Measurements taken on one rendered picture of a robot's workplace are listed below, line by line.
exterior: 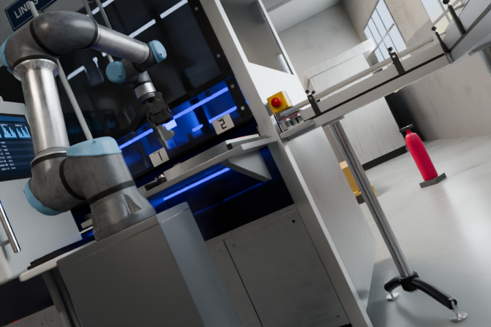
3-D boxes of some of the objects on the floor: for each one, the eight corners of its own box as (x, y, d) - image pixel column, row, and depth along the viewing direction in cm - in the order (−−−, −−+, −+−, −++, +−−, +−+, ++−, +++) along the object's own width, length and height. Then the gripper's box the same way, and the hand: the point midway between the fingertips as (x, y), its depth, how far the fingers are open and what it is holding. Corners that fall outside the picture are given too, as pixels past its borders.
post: (362, 336, 178) (151, -113, 193) (375, 332, 176) (161, -121, 191) (360, 344, 172) (142, -121, 187) (375, 340, 170) (153, -129, 185)
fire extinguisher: (417, 187, 424) (391, 133, 428) (443, 176, 421) (416, 121, 425) (424, 189, 399) (396, 132, 403) (451, 177, 396) (422, 120, 400)
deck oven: (424, 144, 751) (371, 38, 765) (354, 176, 765) (304, 71, 780) (402, 145, 908) (359, 57, 923) (345, 171, 923) (303, 84, 937)
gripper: (156, 89, 165) (180, 141, 164) (162, 93, 174) (185, 141, 173) (136, 99, 165) (159, 150, 164) (142, 102, 174) (165, 151, 173)
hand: (164, 146), depth 169 cm, fingers closed
